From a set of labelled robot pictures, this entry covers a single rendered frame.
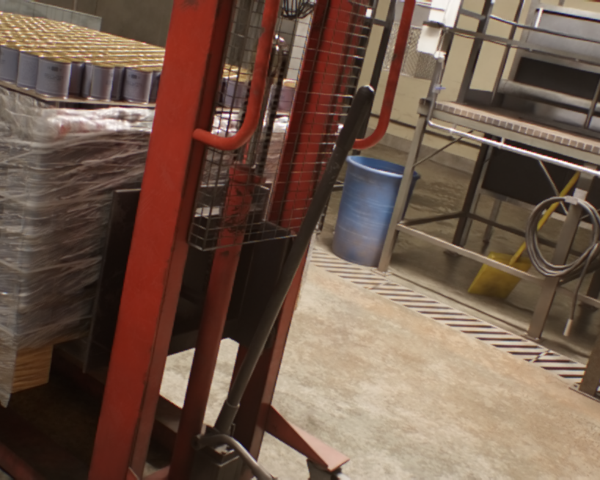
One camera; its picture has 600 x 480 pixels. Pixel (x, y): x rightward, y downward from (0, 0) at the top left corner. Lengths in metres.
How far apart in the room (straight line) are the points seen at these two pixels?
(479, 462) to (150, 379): 1.54
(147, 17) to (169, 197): 3.80
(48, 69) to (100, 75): 0.13
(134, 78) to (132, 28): 3.66
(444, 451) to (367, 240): 2.11
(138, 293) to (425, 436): 1.58
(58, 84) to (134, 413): 0.78
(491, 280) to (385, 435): 2.10
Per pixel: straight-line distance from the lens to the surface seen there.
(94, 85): 1.86
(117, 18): 5.71
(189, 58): 1.72
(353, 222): 4.89
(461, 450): 3.11
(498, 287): 4.99
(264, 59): 1.59
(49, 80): 1.79
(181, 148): 1.73
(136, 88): 1.94
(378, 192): 4.81
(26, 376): 1.97
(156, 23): 5.43
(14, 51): 1.90
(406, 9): 2.05
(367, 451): 2.89
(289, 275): 1.90
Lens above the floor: 1.41
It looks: 15 degrees down
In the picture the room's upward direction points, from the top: 13 degrees clockwise
